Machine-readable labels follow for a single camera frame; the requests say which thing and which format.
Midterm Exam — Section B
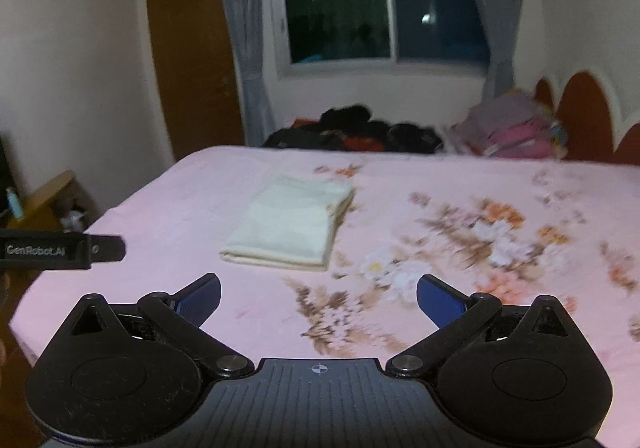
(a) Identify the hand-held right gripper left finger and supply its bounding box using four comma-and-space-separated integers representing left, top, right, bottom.
57, 272, 256, 380

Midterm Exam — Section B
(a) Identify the wooden nightstand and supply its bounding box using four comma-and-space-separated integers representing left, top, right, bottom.
0, 170, 102, 235

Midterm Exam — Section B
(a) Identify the white knit sweater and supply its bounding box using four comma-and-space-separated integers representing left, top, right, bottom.
219, 173, 357, 272

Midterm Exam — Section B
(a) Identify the grey curtain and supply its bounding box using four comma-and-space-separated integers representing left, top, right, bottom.
213, 0, 279, 147
455, 0, 529, 105

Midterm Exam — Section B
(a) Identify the small blue bottle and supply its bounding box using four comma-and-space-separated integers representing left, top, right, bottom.
6, 187, 25, 220

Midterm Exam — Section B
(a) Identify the window with white frame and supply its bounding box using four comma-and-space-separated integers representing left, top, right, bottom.
270, 0, 494, 80

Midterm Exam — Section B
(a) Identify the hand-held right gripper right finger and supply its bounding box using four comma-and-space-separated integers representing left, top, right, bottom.
385, 273, 582, 379

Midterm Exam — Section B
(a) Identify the pile of black clothes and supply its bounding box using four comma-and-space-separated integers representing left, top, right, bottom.
261, 104, 446, 155

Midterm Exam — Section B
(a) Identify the colourful printed cloth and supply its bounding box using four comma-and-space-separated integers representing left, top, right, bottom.
535, 101, 571, 159

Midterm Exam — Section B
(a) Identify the pile of folded colourful clothes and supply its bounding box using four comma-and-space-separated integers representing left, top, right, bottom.
452, 90, 539, 149

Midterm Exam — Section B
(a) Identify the red and white headboard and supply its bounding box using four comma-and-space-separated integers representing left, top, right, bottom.
532, 63, 640, 167

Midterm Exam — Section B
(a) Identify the pink floral bedsheet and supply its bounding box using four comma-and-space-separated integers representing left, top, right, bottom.
7, 144, 640, 448

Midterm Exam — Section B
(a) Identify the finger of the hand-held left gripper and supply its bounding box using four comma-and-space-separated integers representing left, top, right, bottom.
89, 234, 127, 263

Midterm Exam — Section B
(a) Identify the pink folded garment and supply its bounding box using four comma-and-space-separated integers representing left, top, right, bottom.
482, 120, 556, 159

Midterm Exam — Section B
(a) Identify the red garment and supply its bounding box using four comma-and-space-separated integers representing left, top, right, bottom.
344, 135, 387, 153

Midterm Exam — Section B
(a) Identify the brown wooden door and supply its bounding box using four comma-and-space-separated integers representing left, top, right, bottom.
144, 0, 246, 162

